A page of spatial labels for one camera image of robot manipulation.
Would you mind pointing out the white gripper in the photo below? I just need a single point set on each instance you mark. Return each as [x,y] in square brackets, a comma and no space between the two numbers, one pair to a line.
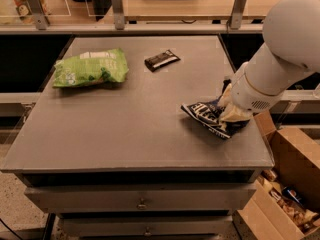
[250,96]

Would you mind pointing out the blue Kettle chip bag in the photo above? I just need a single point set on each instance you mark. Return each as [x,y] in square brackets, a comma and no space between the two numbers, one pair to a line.
[207,114]

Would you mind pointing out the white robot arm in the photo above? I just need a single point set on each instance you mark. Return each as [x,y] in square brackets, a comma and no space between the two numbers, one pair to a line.
[290,53]

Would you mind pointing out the black rxbar chocolate bar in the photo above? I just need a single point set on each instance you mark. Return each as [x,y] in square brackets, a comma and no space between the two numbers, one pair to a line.
[158,61]

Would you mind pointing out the green chip bag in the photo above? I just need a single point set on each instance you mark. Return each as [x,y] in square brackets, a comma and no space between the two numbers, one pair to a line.
[91,68]

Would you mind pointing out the upper grey drawer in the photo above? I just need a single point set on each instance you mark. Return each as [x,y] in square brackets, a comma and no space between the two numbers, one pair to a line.
[140,198]

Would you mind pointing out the grey drawer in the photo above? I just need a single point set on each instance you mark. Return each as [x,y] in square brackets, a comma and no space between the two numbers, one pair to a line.
[145,226]
[140,198]

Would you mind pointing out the open cardboard box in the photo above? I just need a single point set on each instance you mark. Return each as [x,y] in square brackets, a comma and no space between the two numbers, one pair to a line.
[297,164]

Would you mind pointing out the snacks inside cardboard box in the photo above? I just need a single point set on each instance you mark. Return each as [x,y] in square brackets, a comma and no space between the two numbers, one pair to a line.
[289,201]

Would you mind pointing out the lower grey drawer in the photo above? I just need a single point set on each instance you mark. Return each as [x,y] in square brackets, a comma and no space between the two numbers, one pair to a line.
[145,226]

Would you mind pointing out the right metal bracket post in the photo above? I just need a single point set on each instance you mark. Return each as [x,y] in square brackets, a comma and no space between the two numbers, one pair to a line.
[237,14]

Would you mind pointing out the metal bracket post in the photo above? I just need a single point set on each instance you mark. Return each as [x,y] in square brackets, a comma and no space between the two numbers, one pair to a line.
[118,14]
[237,14]
[38,14]

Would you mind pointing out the middle metal bracket post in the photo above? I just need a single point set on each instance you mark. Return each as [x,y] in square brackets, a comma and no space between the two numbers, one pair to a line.
[118,14]

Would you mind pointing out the left metal bracket post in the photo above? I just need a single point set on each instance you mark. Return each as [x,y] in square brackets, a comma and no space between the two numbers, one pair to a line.
[38,14]

